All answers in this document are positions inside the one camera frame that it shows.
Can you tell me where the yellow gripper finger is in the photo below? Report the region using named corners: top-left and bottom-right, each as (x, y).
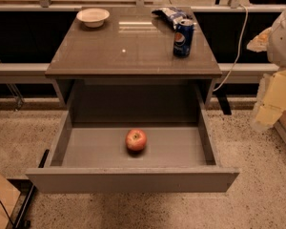
top-left (251, 69), bottom-right (286, 132)
top-left (247, 28), bottom-right (272, 52)

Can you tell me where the red apple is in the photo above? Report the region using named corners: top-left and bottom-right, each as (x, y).
top-left (125, 129), bottom-right (147, 152)

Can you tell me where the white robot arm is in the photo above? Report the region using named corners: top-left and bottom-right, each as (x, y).
top-left (247, 9), bottom-right (286, 132)

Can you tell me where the grey counter cabinet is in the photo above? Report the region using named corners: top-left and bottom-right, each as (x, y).
top-left (45, 7), bottom-right (221, 103)

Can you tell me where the grey open drawer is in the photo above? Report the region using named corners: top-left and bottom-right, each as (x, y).
top-left (26, 80), bottom-right (239, 193)

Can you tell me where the blue Pepsi can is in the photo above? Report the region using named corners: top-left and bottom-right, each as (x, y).
top-left (174, 19), bottom-right (194, 57)

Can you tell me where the blue white chip bag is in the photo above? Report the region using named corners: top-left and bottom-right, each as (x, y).
top-left (152, 7), bottom-right (192, 30)

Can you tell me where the white bowl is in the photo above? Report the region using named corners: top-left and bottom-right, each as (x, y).
top-left (76, 8), bottom-right (110, 28)

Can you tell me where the cardboard box at left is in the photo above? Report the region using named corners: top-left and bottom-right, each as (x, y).
top-left (0, 174), bottom-right (20, 229)

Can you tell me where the white cable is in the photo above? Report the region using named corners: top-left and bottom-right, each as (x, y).
top-left (213, 4), bottom-right (250, 93)

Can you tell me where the black metal floor frame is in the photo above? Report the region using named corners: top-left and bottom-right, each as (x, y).
top-left (6, 148), bottom-right (51, 229)

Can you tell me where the black cable at left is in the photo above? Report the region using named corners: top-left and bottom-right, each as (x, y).
top-left (0, 186), bottom-right (16, 228)

